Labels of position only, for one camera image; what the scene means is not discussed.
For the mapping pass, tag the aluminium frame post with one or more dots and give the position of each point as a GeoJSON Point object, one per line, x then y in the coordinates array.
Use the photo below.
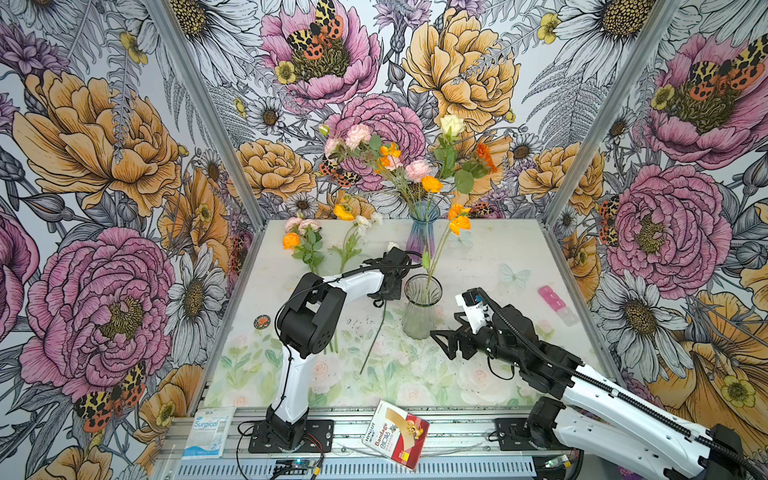
{"type": "Point", "coordinates": [647, 44]}
{"type": "Point", "coordinates": [187, 70]}

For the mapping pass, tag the pink carnation pair stem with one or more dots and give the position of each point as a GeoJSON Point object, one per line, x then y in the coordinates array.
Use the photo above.
{"type": "Point", "coordinates": [417, 171]}

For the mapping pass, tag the white small flower stem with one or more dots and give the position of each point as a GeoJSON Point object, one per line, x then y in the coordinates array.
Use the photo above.
{"type": "Point", "coordinates": [350, 246]}

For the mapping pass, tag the clear glass vase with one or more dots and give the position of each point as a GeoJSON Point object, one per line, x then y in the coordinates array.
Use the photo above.
{"type": "Point", "coordinates": [419, 320]}

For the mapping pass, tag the red white bandage box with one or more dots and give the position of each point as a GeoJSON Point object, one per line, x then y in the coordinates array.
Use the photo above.
{"type": "Point", "coordinates": [397, 434]}

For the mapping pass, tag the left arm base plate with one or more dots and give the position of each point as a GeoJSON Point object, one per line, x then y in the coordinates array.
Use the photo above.
{"type": "Point", "coordinates": [312, 435]}

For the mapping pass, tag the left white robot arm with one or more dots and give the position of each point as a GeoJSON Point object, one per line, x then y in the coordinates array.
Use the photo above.
{"type": "Point", "coordinates": [306, 324]}

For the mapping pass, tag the aluminium frame post right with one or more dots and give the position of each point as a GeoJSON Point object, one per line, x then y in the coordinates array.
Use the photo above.
{"type": "Point", "coordinates": [647, 44]}

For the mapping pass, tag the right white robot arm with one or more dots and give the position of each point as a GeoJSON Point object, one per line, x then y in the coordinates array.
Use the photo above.
{"type": "Point", "coordinates": [579, 408]}

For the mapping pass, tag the purple blue glass vase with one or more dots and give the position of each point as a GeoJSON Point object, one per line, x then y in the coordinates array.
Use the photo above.
{"type": "Point", "coordinates": [421, 238]}

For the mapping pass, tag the green circuit board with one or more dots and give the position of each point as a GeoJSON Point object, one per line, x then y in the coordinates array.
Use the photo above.
{"type": "Point", "coordinates": [297, 467]}

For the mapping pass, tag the yellow poppy flower stem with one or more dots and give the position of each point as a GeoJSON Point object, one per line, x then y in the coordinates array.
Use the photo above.
{"type": "Point", "coordinates": [366, 155]}

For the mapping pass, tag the pink rose flower stem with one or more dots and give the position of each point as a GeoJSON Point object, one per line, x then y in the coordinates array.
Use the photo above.
{"type": "Point", "coordinates": [344, 176]}

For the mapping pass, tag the cream white rose stem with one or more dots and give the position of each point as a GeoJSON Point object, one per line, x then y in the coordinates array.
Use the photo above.
{"type": "Point", "coordinates": [446, 154]}

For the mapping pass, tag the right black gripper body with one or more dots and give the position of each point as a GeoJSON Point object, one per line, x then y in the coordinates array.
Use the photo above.
{"type": "Point", "coordinates": [487, 344]}

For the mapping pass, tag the aluminium frame post left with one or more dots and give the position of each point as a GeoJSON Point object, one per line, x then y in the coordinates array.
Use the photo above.
{"type": "Point", "coordinates": [187, 70]}

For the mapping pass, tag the white blue surgical packet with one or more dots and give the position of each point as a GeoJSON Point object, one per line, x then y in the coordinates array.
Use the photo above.
{"type": "Point", "coordinates": [208, 433]}

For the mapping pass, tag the small round orange sticker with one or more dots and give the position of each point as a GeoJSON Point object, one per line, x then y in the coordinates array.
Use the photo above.
{"type": "Point", "coordinates": [262, 322]}

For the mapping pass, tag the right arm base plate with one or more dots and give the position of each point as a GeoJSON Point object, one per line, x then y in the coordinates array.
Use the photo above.
{"type": "Point", "coordinates": [512, 434]}

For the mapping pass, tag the single white bud stem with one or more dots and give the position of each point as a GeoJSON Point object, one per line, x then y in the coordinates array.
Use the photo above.
{"type": "Point", "coordinates": [390, 246]}

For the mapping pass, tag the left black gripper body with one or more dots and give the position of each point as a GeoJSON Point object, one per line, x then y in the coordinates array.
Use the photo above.
{"type": "Point", "coordinates": [387, 293]}

